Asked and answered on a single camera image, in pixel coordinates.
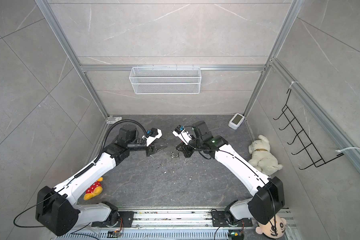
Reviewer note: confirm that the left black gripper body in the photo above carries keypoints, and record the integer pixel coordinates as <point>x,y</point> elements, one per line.
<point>150,149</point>

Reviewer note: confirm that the yellow plush duck toy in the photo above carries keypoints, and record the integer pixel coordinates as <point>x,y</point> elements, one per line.
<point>94,190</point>

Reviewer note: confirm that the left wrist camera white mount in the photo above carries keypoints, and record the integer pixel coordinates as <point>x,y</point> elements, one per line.
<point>152,135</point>

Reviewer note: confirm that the white plush dog toy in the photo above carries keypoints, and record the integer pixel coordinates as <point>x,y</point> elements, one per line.
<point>262,158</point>

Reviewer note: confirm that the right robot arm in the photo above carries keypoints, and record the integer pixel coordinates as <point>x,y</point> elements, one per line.
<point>267,193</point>

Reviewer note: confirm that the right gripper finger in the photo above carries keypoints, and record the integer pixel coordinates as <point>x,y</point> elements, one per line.
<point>180,146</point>
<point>180,153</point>

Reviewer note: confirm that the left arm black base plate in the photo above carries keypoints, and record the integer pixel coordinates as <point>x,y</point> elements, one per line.
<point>119,220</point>

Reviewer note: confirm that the black wire hook rack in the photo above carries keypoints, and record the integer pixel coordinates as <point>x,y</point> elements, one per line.
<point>302,137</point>

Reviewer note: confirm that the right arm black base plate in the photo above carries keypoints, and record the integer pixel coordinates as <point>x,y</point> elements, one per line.
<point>224,219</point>

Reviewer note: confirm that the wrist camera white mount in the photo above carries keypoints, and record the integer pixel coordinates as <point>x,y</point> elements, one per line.
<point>152,135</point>
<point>181,133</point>

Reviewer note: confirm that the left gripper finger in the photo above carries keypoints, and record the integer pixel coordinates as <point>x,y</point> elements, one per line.
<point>161,142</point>
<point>159,148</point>

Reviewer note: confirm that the beige plush doll striped shirt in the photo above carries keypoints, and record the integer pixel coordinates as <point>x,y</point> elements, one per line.
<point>274,229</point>

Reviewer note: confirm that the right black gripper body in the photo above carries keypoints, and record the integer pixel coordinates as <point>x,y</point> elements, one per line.
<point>189,150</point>

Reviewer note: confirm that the white digital timer device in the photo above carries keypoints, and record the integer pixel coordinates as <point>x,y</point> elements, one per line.
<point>236,121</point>

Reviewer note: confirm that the white wall socket box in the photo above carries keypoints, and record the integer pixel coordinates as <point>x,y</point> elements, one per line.
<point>113,120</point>

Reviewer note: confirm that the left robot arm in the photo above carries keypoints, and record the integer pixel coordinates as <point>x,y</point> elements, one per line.
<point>57,209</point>

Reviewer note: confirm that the white wire mesh basket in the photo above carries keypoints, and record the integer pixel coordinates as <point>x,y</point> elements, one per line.
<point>166,80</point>

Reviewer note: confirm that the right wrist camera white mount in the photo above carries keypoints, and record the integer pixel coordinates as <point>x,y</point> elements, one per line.
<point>181,133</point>

